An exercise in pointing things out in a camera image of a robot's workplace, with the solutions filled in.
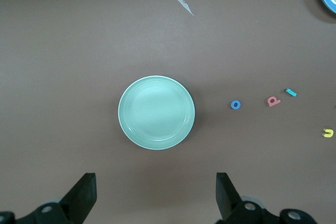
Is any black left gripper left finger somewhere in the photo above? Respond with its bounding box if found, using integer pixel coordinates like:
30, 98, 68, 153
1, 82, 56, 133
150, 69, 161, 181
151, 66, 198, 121
17, 173, 97, 224

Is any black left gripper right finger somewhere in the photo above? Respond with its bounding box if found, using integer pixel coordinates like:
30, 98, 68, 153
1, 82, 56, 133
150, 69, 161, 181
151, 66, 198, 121
216, 172, 280, 224

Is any pink foam letter p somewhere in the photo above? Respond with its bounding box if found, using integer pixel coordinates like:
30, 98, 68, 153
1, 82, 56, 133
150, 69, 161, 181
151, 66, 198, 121
267, 96, 281, 107

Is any light green plate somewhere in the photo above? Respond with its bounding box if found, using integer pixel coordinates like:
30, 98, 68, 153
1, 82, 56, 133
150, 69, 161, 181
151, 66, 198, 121
118, 75, 196, 151

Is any white tape scrap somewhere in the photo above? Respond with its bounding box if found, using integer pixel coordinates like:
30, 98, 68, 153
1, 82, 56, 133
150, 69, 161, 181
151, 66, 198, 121
177, 0, 195, 16

